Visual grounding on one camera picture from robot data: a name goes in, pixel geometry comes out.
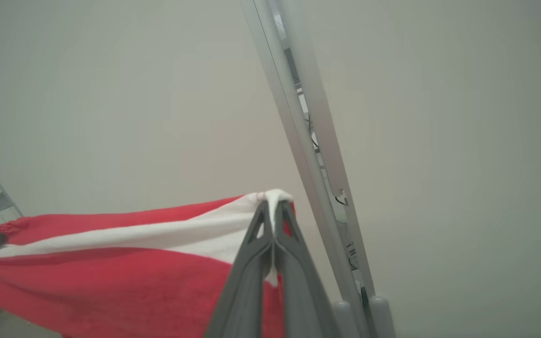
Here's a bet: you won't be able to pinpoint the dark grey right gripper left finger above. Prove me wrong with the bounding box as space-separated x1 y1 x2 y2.
205 201 276 338

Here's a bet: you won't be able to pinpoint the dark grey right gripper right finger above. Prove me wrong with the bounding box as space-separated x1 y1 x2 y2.
273 200 341 338

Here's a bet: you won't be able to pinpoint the red shorts with white stripe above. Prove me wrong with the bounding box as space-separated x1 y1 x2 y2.
0 189 295 338

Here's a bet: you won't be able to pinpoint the grey rounded post foot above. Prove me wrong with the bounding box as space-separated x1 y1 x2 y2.
368 295 397 338
332 300 359 338

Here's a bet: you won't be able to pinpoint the thin black cable between posts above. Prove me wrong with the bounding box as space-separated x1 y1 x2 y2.
275 14 361 282

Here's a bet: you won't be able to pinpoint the grey aluminium partition post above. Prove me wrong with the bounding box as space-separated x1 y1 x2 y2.
241 0 370 338
275 0 377 301

